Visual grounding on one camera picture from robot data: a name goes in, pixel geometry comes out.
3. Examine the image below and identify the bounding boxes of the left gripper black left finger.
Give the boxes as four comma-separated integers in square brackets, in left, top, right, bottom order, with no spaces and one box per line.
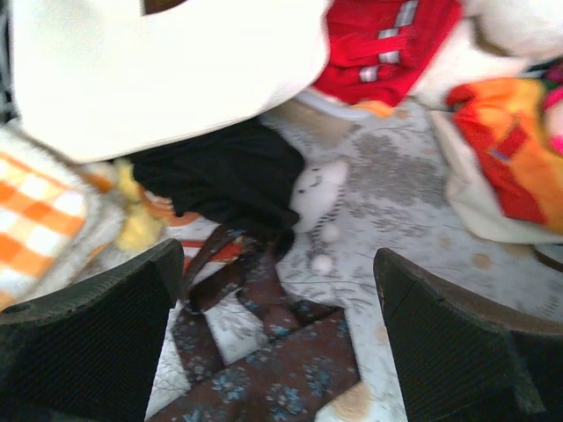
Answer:
[1,240,184,421]

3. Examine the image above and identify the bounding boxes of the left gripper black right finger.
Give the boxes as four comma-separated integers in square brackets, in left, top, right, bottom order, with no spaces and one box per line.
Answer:
[373,248,562,421]

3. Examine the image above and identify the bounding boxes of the cream canvas tote bag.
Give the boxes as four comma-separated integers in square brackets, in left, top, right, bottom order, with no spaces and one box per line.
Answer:
[10,1,330,163]

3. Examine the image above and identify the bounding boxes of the orange checkered towel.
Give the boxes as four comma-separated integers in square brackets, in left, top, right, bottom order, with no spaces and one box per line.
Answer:
[1,120,124,309]

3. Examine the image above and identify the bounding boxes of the dark patterned necktie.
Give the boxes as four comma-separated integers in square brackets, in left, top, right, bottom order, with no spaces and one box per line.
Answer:
[152,226,361,421]

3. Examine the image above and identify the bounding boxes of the small white plush toy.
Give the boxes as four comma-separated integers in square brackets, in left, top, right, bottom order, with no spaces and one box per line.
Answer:
[290,159,348,275]

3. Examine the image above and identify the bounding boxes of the black cloth garment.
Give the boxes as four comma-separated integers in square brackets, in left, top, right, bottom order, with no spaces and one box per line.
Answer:
[129,119,305,257]

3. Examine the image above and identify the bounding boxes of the red cloth garment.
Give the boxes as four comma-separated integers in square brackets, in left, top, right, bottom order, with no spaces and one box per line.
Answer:
[312,0,463,107]

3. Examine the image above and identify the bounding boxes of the white plush bear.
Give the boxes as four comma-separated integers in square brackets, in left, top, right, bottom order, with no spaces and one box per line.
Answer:
[409,0,562,110]

